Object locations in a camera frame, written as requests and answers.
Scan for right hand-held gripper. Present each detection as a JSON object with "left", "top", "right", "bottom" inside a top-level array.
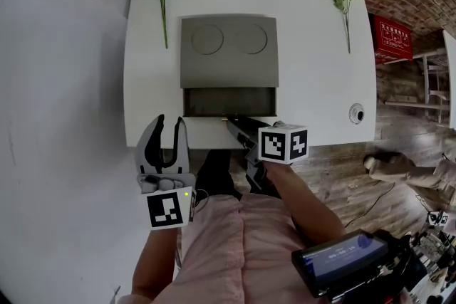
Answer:
[{"left": 226, "top": 115, "right": 309, "bottom": 194}]

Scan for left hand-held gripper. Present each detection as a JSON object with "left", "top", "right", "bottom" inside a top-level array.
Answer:
[{"left": 134, "top": 113, "right": 198, "bottom": 231}]

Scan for grey drawer box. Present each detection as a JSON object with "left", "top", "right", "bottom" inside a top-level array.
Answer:
[{"left": 178, "top": 13, "right": 280, "bottom": 90}]

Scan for person's left forearm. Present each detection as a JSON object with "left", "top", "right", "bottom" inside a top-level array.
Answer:
[{"left": 133, "top": 225, "right": 183, "bottom": 297}]

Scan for person's right forearm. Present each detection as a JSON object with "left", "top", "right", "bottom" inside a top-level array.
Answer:
[{"left": 264, "top": 161, "right": 347, "bottom": 251}]

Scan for person's black trousers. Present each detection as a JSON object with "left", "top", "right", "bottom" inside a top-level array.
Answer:
[{"left": 195, "top": 149, "right": 283, "bottom": 197}]

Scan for person's pink shirt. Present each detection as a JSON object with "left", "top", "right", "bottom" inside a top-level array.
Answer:
[{"left": 116, "top": 193, "right": 322, "bottom": 304}]

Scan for black phone with screen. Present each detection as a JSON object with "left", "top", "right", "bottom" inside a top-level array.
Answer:
[{"left": 291, "top": 229, "right": 393, "bottom": 300}]

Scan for red box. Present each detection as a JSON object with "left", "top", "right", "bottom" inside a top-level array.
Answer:
[{"left": 373, "top": 14, "right": 415, "bottom": 65}]

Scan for white side table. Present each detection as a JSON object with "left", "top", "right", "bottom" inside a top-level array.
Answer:
[{"left": 441, "top": 28, "right": 456, "bottom": 131}]

